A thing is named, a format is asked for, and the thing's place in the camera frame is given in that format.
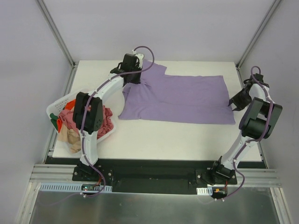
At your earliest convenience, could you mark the lavender purple t-shirt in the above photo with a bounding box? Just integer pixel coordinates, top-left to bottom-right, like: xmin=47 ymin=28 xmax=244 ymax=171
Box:
xmin=118 ymin=60 xmax=235 ymax=125

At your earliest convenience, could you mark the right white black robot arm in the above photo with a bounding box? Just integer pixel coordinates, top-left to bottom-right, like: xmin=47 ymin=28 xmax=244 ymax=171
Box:
xmin=208 ymin=72 xmax=283 ymax=185

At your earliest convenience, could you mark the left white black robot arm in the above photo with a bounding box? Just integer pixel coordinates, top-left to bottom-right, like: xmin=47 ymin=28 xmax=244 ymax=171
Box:
xmin=72 ymin=51 xmax=144 ymax=182

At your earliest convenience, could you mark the orange t-shirt in basket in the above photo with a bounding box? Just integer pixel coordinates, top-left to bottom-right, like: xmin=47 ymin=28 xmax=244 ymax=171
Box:
xmin=64 ymin=99 xmax=76 ymax=111

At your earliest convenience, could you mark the pink t-shirt in basket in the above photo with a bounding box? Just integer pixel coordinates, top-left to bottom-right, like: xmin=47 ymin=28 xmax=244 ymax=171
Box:
xmin=58 ymin=106 xmax=114 ymax=142

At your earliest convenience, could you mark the white plastic laundry basket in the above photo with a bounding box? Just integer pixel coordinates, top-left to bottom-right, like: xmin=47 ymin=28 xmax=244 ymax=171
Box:
xmin=46 ymin=88 xmax=117 ymax=155

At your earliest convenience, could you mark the green garment in basket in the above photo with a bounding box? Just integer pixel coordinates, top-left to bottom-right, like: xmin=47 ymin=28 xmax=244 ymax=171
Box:
xmin=50 ymin=113 xmax=58 ymax=125

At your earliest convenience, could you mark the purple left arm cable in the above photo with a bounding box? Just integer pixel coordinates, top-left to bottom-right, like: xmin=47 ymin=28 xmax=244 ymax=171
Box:
xmin=37 ymin=46 xmax=155 ymax=206

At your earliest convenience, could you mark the aluminium extrusion rail right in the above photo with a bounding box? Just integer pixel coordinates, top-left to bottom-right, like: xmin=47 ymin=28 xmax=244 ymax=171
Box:
xmin=238 ymin=168 xmax=282 ymax=188

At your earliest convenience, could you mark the aluminium extrusion rail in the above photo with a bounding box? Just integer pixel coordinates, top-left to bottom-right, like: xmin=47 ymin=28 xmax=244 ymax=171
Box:
xmin=238 ymin=168 xmax=282 ymax=188
xmin=30 ymin=163 xmax=78 ymax=182

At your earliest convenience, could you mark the left aluminium frame post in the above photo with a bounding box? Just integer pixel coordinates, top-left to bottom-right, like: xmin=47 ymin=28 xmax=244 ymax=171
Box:
xmin=36 ymin=0 xmax=79 ymax=68

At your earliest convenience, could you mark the aluminium frame post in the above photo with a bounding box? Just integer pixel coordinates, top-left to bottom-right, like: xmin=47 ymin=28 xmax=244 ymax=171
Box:
xmin=236 ymin=0 xmax=283 ymax=70
xmin=36 ymin=0 xmax=79 ymax=68

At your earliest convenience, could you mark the right white slotted cable duct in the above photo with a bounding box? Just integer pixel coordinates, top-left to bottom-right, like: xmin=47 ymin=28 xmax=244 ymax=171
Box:
xmin=196 ymin=186 xmax=213 ymax=196

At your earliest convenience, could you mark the white slotted cable duct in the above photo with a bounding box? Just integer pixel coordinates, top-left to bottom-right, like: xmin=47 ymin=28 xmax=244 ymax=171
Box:
xmin=40 ymin=183 xmax=113 ymax=194
xmin=196 ymin=186 xmax=213 ymax=196

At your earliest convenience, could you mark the right aluminium frame post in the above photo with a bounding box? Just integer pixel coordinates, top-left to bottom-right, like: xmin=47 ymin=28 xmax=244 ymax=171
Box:
xmin=236 ymin=0 xmax=283 ymax=70

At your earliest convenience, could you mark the aluminium extrusion rail left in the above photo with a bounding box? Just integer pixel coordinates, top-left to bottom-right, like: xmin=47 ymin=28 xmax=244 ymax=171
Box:
xmin=30 ymin=163 xmax=78 ymax=182

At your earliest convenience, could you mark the left white slotted cable duct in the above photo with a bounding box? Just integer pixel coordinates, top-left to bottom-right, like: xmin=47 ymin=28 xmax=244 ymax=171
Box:
xmin=40 ymin=183 xmax=113 ymax=194

